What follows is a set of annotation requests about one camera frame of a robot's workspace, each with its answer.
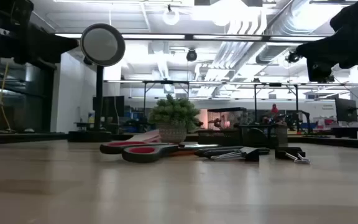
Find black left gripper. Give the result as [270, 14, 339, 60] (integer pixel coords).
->
[0, 0, 80, 65]

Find black binder clip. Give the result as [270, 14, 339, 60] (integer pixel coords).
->
[209, 146, 260, 162]
[274, 146, 311, 165]

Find pink sticky note pad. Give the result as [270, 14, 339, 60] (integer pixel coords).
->
[128, 129, 162, 144]

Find black red-handled scissors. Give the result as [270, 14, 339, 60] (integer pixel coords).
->
[99, 140, 223, 164]

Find black mesh desk organizer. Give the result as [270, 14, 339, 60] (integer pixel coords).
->
[197, 107, 288, 149]

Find black desk lamp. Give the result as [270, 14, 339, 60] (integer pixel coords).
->
[68, 23, 126, 143]

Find black computer monitor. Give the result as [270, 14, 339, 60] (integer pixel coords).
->
[92, 95, 126, 118]
[335, 98, 358, 123]

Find black background desk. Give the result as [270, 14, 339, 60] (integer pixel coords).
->
[331, 126, 358, 140]

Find black overhead rig beam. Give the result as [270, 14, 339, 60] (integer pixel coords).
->
[54, 32, 328, 44]

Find green artificial potted plant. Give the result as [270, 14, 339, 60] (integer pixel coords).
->
[147, 93, 202, 144]

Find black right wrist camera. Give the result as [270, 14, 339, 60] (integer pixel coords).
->
[306, 57, 336, 83]

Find black background rig frame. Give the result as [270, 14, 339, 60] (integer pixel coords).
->
[142, 80, 190, 125]
[253, 82, 300, 125]

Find black aluminium table frame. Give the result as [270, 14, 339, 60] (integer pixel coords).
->
[0, 132, 358, 151]

